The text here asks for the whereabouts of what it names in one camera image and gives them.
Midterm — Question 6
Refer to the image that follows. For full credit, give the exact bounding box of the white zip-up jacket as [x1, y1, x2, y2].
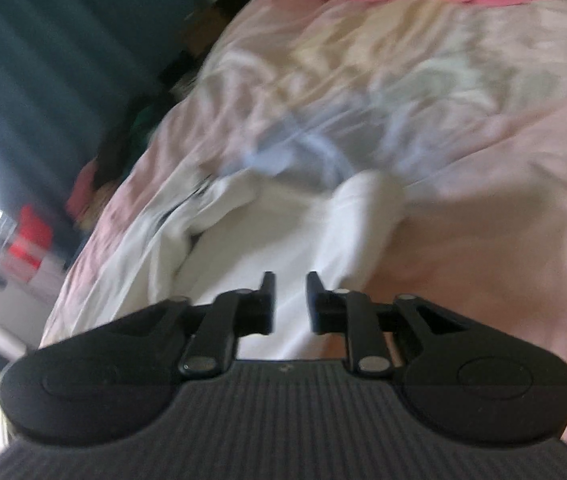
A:
[42, 170, 404, 360]

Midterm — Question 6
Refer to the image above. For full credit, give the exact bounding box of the dark clothes pile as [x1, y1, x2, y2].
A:
[92, 0, 252, 190]

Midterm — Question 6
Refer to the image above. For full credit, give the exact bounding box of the red bag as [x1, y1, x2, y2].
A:
[0, 205, 53, 283]

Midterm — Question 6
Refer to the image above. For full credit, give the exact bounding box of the pink patterned bed sheet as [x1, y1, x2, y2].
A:
[37, 0, 567, 466]

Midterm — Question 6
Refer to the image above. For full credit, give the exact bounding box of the dark teal curtain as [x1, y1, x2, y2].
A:
[0, 0, 205, 251]

